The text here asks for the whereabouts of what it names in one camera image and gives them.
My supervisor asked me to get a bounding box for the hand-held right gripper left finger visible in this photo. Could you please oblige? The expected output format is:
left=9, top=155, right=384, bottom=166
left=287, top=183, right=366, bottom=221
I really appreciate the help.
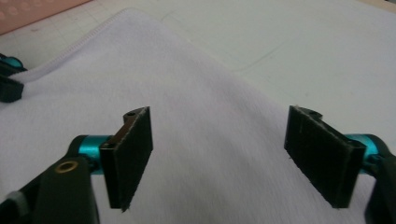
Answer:
left=99, top=105, right=154, bottom=213

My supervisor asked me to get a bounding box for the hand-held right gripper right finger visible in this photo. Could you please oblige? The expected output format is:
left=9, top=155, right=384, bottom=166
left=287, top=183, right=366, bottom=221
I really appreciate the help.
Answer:
left=284, top=105, right=367, bottom=209

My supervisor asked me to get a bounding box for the lavender towel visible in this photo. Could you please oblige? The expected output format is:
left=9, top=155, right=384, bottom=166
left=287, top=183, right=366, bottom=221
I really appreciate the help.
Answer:
left=0, top=7, right=377, bottom=224

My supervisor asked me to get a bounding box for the white grid mat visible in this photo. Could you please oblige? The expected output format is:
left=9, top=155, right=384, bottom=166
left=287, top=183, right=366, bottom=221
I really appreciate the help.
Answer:
left=0, top=0, right=396, bottom=147

